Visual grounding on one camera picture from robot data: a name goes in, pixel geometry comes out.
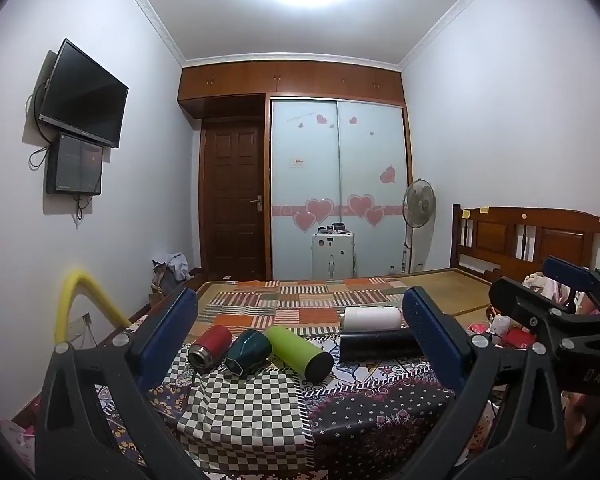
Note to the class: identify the brown wooden door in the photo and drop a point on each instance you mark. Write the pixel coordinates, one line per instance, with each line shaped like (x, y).
(232, 195)

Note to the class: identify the lime green thermos cup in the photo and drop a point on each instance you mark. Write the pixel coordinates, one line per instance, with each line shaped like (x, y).
(300, 355)

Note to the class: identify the pink cloth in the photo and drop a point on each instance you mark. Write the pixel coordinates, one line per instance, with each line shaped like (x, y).
(15, 442)

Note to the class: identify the white thermos cup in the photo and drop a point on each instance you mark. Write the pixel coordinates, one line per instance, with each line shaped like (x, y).
(372, 318)

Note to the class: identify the bag of clothes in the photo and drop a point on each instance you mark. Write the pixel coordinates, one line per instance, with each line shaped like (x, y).
(169, 272)

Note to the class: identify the pink clothes pile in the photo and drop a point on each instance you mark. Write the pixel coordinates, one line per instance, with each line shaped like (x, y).
(550, 287)

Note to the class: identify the standing electric fan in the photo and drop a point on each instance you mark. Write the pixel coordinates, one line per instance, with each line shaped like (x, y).
(419, 205)

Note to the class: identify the dark green faceted cup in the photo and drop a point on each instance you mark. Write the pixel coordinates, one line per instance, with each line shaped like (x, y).
(247, 352)

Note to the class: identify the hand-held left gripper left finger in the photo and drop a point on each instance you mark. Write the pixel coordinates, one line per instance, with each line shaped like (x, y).
(172, 332)

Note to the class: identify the red cloth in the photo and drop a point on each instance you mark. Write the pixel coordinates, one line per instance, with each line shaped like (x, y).
(516, 336)

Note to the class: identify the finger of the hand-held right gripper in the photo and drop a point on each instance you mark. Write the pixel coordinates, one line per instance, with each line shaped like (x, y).
(570, 271)
(522, 305)

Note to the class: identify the dark floral blanket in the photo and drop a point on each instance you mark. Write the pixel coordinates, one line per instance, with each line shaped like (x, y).
(375, 410)

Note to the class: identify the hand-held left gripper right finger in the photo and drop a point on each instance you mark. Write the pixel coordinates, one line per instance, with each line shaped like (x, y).
(432, 335)

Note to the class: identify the small black wall monitor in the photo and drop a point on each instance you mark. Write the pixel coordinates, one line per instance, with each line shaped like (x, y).
(75, 164)

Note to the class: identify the green white checkered cloth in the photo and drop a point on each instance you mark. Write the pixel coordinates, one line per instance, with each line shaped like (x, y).
(245, 412)

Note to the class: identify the wall-mounted black television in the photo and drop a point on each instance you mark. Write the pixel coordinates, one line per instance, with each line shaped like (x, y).
(82, 92)

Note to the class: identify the black thermos cup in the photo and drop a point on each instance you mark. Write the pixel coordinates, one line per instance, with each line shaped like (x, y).
(377, 345)

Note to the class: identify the striped patchwork blanket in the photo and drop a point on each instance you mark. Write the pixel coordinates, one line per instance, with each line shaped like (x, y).
(300, 305)

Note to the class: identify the red thermos cup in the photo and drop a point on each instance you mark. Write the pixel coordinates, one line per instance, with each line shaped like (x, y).
(211, 347)

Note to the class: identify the yellow foam tube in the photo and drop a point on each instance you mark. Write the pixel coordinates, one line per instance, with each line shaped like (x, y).
(75, 285)

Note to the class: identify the wooden wardrobe with heart stickers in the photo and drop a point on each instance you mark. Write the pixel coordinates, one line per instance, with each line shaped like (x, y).
(340, 170)

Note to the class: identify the wooden bed headboard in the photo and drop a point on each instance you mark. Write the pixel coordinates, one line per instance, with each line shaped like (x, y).
(530, 235)

